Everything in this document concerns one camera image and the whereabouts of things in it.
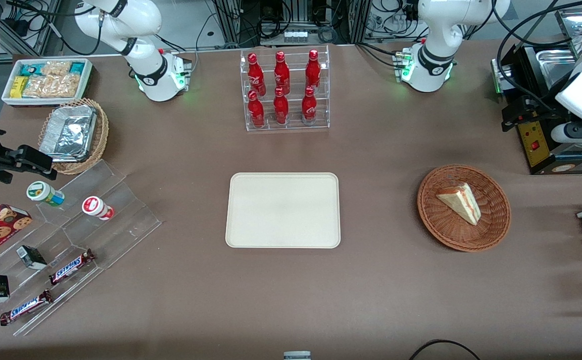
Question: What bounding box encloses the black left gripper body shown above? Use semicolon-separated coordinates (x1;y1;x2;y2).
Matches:
534;107;582;142

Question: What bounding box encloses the aluminium foil container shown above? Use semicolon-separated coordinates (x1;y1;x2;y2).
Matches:
38;104;98;163

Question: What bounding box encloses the clear rice cracker bag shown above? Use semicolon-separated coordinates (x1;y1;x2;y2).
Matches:
41;60;72;77
23;73;82;99

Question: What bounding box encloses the red label yogurt cup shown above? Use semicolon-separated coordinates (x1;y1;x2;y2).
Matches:
82;196;115;221

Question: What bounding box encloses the brown snickers bar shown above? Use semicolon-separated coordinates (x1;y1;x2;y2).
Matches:
0;289;54;327
48;248;96;286

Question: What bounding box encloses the clear acrylic bottle rack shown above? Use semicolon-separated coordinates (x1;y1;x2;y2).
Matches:
240;45;331;132

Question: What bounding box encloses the light wicker basket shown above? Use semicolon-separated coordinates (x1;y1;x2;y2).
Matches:
37;97;110;176

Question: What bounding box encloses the yellow snack pack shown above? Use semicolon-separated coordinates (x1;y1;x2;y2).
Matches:
10;76;30;99

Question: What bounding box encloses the black cable loop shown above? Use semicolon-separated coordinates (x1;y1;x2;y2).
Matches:
410;339;482;360

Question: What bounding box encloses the red cola bottle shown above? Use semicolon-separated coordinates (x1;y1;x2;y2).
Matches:
305;49;322;91
273;87;290;126
247;53;267;97
274;51;291;95
301;86;318;125
247;90;266;129

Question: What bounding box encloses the white plastic bin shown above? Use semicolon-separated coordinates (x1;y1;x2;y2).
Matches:
1;58;94;108

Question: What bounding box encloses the steel tray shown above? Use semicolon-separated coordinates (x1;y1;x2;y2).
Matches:
555;7;582;57

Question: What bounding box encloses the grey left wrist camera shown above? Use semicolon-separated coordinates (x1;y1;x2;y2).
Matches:
550;122;580;145

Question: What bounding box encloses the beige plastic tray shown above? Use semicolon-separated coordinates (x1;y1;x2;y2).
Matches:
225;172;341;249

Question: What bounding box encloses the green label yogurt cup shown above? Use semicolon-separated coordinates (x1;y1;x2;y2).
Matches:
26;181;65;207

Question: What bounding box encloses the brown wicker basket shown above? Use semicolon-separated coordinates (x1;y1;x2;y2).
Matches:
417;164;512;252

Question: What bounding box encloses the triangle sandwich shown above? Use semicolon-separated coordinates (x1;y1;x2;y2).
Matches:
436;182;482;226

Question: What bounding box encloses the clear acrylic stepped shelf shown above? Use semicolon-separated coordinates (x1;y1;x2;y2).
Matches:
0;159;162;337

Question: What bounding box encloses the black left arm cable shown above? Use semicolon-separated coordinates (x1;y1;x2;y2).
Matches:
490;0;582;118

